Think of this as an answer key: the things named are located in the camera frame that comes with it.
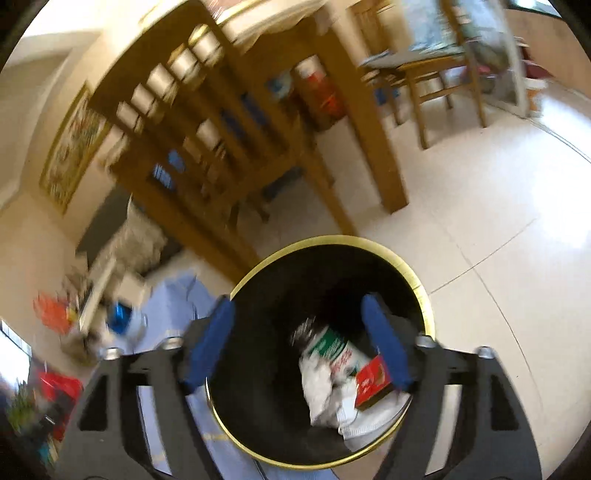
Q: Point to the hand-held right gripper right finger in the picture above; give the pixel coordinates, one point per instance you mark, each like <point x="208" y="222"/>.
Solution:
<point x="385" y="341"/>

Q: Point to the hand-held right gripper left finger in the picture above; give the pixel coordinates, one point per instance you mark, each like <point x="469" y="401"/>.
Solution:
<point x="210" y="346"/>

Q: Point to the red cigarette box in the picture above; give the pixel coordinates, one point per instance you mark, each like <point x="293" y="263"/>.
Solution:
<point x="371" y="381"/>

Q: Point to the clear plastic bottle green label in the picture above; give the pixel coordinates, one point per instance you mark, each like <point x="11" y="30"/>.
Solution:
<point x="334" y="348"/>

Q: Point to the black trash bin gold rim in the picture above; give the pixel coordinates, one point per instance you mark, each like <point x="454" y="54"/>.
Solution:
<point x="277" y="346"/>

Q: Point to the white tissue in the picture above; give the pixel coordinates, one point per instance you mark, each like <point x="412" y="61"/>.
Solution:
<point x="323" y="392"/>

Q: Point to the white face mask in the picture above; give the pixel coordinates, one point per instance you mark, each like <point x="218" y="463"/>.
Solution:
<point x="369" y="424"/>

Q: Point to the blue striped tablecloth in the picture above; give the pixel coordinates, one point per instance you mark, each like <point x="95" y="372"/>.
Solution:
<point x="171" y="304"/>

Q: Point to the blue lid glass jar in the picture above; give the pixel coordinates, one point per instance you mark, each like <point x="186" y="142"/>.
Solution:
<point x="122" y="318"/>

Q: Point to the white coffee table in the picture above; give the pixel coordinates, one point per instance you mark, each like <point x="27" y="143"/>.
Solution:
<point x="99" y="286"/>

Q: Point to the beige lace sofa cover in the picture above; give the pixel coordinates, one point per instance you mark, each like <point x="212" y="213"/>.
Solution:
<point x="138" y="240"/>

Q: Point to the red gift boxes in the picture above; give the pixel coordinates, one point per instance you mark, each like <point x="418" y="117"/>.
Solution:
<point x="60" y="392"/>

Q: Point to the orange plastic bag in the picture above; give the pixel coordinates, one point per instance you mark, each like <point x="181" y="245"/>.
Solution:
<point x="53" y="314"/>

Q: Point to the dark grey sofa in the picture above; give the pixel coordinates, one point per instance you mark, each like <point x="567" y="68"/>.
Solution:
<point x="106" y="217"/>

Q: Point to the wooden slat back chair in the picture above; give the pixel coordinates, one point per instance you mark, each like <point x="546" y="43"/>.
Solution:
<point x="152" y="184"/>

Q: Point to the long leaf potted plant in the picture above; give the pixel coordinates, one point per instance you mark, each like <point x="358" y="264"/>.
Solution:
<point x="23" y="406"/>

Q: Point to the wooden dining table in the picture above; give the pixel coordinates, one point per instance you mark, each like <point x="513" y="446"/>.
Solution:
<point x="369" y="138"/>

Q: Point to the framed flower painting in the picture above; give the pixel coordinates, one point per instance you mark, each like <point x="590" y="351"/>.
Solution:
<point x="74" y="147"/>

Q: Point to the red white container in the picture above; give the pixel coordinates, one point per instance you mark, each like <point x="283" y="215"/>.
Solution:
<point x="321" y="92"/>

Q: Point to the glass door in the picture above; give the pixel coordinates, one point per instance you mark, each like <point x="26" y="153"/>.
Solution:
<point x="498" y="55"/>

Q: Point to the beige lace table cover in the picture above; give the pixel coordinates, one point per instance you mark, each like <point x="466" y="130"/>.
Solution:
<point x="258" y="27"/>

